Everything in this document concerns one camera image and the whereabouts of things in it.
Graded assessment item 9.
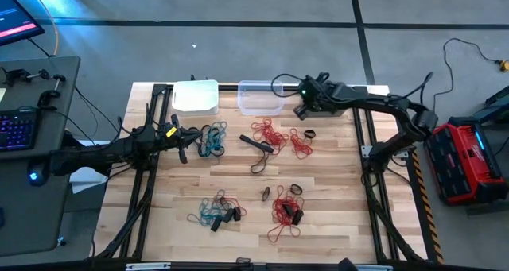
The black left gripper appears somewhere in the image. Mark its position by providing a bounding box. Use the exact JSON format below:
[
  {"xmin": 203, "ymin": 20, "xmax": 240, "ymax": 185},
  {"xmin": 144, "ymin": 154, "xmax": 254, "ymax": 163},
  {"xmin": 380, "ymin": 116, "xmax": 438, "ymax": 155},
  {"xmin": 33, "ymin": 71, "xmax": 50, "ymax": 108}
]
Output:
[{"xmin": 161, "ymin": 114, "xmax": 204, "ymax": 165}]

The long wide black rubber band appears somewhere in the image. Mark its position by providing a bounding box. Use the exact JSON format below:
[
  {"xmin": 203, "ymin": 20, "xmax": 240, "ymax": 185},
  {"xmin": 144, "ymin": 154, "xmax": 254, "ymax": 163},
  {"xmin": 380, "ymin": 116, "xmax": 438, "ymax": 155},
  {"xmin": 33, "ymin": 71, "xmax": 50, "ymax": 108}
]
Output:
[{"xmin": 239, "ymin": 134, "xmax": 275, "ymax": 154}]

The thin black rubber band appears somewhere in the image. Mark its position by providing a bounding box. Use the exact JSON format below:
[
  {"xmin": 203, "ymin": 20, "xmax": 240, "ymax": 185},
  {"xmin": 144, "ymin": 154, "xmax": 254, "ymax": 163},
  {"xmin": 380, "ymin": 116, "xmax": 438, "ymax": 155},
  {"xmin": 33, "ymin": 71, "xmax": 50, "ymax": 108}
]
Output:
[{"xmin": 249, "ymin": 150, "xmax": 272, "ymax": 175}]

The single red rubber band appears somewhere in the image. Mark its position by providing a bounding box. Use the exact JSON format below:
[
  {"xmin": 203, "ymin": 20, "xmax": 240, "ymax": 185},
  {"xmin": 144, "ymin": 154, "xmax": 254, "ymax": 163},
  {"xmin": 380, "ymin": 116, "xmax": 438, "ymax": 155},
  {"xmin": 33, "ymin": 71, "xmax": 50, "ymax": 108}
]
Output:
[{"xmin": 213, "ymin": 194, "xmax": 248, "ymax": 221}]

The red rubber band pile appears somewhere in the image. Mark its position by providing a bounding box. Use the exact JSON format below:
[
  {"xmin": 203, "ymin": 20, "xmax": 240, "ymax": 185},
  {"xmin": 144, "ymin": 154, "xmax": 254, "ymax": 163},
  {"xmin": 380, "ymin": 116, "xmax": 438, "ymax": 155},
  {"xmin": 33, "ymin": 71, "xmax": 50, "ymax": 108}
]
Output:
[
  {"xmin": 289, "ymin": 127, "xmax": 314, "ymax": 161},
  {"xmin": 250, "ymin": 117, "xmax": 290, "ymax": 156},
  {"xmin": 266, "ymin": 184, "xmax": 306, "ymax": 244}
]

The grey plastic basket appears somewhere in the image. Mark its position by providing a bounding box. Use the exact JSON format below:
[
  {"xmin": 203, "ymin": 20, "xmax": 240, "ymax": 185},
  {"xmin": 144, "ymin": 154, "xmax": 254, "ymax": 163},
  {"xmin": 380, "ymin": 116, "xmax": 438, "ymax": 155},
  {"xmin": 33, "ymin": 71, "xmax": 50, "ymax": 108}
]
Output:
[{"xmin": 308, "ymin": 103, "xmax": 353, "ymax": 118}]

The white plastic basket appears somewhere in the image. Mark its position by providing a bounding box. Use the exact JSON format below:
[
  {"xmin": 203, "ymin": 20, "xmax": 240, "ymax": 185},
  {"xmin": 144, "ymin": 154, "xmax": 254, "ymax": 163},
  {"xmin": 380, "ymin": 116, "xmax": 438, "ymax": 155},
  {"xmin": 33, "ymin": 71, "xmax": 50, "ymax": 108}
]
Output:
[{"xmin": 171, "ymin": 79, "xmax": 220, "ymax": 117}]

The clear plastic basket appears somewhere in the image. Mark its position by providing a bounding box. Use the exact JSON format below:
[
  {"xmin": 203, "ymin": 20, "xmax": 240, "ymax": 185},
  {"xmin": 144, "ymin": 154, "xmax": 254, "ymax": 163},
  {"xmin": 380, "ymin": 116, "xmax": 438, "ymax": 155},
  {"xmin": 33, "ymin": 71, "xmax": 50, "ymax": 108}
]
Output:
[{"xmin": 237, "ymin": 79, "xmax": 286, "ymax": 117}]

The black floor tape line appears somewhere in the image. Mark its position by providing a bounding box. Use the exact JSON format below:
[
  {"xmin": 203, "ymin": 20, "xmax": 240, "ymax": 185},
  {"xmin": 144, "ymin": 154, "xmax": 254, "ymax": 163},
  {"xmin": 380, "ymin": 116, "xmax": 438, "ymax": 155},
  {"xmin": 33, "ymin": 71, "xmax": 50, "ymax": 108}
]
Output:
[
  {"xmin": 348, "ymin": 0, "xmax": 377, "ymax": 86},
  {"xmin": 35, "ymin": 19, "xmax": 509, "ymax": 29}
]

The white paper sheet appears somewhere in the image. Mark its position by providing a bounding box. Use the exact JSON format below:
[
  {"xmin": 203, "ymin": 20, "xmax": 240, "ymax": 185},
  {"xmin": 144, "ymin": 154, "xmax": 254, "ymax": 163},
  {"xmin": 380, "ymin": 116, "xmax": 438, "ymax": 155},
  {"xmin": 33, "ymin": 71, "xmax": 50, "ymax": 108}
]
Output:
[{"xmin": 69, "ymin": 168, "xmax": 109, "ymax": 196}]

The black screw clamp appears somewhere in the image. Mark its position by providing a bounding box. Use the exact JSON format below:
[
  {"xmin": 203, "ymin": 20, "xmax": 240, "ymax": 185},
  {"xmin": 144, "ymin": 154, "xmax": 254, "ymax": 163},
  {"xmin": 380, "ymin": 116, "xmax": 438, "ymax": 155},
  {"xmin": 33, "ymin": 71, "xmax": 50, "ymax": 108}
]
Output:
[
  {"xmin": 37, "ymin": 73, "xmax": 68, "ymax": 108},
  {"xmin": 1, "ymin": 67, "xmax": 52, "ymax": 85}
]

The yellow black hazard tape strip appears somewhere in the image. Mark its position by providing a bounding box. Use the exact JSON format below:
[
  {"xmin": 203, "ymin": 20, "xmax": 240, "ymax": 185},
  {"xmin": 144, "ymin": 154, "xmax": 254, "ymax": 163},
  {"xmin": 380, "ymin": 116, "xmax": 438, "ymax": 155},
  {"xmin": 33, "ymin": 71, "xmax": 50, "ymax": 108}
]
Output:
[{"xmin": 410, "ymin": 149, "xmax": 445, "ymax": 265}]

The red black tool case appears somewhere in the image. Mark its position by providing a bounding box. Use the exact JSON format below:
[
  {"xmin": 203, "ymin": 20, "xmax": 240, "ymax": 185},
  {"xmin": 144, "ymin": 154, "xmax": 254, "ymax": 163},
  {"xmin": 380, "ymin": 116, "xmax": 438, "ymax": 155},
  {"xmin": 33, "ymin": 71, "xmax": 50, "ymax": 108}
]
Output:
[{"xmin": 423, "ymin": 116, "xmax": 509, "ymax": 207}]

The black computer mouse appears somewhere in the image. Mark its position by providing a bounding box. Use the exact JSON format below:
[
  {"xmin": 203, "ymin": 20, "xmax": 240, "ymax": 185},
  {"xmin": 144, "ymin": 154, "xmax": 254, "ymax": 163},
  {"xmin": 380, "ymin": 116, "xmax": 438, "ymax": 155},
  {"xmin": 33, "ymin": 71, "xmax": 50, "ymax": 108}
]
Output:
[{"xmin": 26, "ymin": 161, "xmax": 52, "ymax": 188}]

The backlit black keyboard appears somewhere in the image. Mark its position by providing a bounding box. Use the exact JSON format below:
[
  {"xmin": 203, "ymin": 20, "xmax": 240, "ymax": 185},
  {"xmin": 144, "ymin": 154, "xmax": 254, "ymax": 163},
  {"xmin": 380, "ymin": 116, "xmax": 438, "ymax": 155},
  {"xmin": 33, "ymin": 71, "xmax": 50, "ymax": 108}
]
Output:
[{"xmin": 0, "ymin": 106, "xmax": 41, "ymax": 153}]

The grey desk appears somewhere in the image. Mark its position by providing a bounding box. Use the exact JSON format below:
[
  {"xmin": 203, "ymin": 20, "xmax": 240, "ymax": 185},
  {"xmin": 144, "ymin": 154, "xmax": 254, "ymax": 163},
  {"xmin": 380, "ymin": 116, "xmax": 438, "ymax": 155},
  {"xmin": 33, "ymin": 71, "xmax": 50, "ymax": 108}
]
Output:
[{"xmin": 0, "ymin": 55, "xmax": 82, "ymax": 257}]

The desk computer monitor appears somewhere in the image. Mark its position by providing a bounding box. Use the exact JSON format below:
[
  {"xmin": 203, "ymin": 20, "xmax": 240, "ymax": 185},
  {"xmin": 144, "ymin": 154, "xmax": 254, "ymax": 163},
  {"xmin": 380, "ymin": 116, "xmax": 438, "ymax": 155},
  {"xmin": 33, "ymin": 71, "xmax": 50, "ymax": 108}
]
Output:
[{"xmin": 0, "ymin": 0, "xmax": 45, "ymax": 48}]

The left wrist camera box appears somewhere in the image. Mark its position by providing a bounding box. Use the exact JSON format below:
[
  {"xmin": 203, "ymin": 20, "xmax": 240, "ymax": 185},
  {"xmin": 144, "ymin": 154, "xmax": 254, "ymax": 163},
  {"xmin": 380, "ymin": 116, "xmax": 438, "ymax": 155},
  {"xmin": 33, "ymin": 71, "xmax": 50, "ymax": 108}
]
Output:
[{"xmin": 158, "ymin": 123, "xmax": 180, "ymax": 145}]

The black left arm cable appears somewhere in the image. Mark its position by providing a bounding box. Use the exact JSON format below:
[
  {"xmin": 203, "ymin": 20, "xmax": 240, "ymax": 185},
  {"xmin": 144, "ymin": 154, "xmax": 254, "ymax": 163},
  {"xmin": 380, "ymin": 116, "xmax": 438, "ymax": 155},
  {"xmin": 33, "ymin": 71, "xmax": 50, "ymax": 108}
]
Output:
[{"xmin": 115, "ymin": 102, "xmax": 160, "ymax": 139}]

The black aluminium table frame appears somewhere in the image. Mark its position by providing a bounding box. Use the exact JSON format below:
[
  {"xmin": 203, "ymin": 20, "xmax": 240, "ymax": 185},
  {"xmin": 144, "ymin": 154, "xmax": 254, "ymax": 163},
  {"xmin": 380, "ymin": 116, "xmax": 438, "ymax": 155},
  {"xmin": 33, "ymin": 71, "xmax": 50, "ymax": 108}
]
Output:
[{"xmin": 89, "ymin": 82, "xmax": 425, "ymax": 271}]

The silver metal bracket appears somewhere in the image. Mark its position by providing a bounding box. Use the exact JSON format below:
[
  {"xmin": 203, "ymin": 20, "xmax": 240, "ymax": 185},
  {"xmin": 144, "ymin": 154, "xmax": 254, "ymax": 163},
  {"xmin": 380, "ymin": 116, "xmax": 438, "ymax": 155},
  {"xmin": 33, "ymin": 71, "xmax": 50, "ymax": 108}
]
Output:
[
  {"xmin": 125, "ymin": 261, "xmax": 173, "ymax": 271},
  {"xmin": 348, "ymin": 263, "xmax": 394, "ymax": 271}
]

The black floor cable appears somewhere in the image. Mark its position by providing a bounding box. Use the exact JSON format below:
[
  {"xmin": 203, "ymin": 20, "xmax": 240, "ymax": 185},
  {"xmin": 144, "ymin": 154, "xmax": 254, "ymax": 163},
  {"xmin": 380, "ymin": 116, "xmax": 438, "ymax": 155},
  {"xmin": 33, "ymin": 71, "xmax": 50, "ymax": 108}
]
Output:
[{"xmin": 431, "ymin": 37, "xmax": 503, "ymax": 114}]

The yellow cable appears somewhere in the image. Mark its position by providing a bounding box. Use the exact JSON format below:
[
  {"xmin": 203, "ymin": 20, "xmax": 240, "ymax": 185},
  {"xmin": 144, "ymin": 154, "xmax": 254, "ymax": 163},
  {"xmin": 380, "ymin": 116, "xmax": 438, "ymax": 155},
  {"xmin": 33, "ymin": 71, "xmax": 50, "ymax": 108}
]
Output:
[{"xmin": 37, "ymin": 0, "xmax": 60, "ymax": 56}]

